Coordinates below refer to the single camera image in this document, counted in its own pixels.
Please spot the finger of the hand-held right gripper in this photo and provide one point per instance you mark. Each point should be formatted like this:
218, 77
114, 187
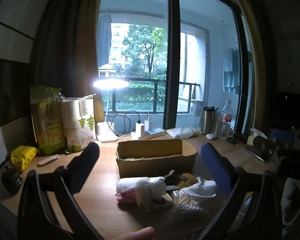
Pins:
283, 134
263, 148

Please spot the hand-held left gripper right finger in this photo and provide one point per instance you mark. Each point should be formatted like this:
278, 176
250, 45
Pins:
215, 166

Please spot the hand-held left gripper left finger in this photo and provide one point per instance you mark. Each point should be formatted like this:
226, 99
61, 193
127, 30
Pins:
90, 153

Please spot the brown fibrous pad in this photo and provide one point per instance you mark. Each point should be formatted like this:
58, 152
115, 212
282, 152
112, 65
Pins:
188, 179

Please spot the bag of cotton swabs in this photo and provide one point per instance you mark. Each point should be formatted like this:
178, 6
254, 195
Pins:
188, 205

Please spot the cardboard box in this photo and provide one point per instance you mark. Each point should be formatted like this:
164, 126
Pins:
152, 166

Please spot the white sock with black pattern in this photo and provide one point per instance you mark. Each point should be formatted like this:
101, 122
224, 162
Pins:
156, 192

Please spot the person's left hand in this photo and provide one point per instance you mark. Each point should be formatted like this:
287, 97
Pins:
140, 233

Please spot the yellow tissue box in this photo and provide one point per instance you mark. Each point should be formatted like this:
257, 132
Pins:
253, 138

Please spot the black box with lights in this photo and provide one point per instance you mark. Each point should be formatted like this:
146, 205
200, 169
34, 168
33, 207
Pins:
287, 110

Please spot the white desk lamp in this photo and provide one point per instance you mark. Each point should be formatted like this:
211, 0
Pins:
106, 132

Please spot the white paper cup package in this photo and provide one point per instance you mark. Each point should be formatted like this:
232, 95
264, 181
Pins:
77, 130

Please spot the white earbuds case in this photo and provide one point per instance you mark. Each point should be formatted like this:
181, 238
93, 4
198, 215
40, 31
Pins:
211, 136

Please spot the small black device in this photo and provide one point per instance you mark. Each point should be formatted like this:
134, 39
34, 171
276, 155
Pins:
232, 140

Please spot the clear water bottle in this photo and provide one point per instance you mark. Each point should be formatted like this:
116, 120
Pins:
225, 125

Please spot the white folding knife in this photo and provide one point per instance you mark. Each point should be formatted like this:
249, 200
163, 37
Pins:
47, 160

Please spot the steel tumbler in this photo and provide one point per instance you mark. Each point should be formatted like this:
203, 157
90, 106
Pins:
208, 122

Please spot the white plastic packet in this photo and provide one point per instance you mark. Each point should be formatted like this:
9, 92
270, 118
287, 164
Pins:
182, 132

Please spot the green plastic package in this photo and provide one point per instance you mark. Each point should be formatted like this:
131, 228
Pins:
47, 127

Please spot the white ribbed sock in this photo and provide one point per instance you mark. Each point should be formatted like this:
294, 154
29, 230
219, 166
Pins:
131, 185

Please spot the large white charger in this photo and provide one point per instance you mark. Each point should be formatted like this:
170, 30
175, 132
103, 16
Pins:
140, 130

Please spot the small white charger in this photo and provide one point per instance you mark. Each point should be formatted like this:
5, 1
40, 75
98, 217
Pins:
148, 125

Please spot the yellow packet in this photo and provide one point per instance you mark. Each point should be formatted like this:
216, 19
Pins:
22, 155

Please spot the white power strip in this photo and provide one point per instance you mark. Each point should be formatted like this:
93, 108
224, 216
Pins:
155, 133

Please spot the black round object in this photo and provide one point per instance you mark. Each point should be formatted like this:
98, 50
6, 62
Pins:
11, 180

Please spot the light blue hanging clothes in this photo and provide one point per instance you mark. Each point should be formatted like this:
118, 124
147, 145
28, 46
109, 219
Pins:
231, 70

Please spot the yellowish curtain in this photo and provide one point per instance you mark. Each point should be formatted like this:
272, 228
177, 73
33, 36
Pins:
252, 55

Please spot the black balcony railing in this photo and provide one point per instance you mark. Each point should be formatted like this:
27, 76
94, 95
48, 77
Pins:
156, 95

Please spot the dark monitor screen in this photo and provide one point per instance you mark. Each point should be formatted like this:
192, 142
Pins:
7, 92

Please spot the dark curtain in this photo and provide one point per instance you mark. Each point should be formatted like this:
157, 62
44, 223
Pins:
65, 42

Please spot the green trees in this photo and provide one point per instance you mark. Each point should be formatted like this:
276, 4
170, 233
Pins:
142, 52

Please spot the dark hanging garment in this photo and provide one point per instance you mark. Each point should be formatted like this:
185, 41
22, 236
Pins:
104, 40

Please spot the black window frame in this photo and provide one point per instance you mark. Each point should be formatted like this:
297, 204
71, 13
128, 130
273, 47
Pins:
172, 55

